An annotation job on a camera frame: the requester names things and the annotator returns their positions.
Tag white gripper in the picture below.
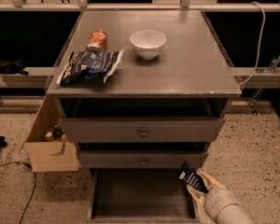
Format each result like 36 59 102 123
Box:
186 169 241 222

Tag dark blue rxbar wrapper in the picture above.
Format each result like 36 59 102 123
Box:
177 162 208 193

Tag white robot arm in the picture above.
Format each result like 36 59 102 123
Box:
186 170 255 224

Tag grey open bottom drawer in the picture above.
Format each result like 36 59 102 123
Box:
86 169 201 224

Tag grey middle drawer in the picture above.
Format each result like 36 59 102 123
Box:
78 150 208 169

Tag grey drawer cabinet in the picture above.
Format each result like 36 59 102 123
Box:
47 10 241 157

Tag grey top drawer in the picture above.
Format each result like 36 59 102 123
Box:
60 118 225 143

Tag white bowl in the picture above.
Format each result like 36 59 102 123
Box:
130 30 167 60

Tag items inside cardboard box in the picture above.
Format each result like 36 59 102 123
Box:
45 124 67 142

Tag cardboard box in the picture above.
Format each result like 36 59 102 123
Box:
25 96 79 172

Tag blue chip bag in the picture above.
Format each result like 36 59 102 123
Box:
56 49 124 86

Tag orange soda can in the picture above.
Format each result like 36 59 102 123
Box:
86 29 108 52

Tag metal bracket strut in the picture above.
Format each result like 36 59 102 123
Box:
245 54 280 115

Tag black floor cable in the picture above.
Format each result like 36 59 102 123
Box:
0 161 37 224

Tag white hanging cable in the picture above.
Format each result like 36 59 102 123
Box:
238 0 268 87

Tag black object on rail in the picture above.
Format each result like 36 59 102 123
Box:
0 60 29 76

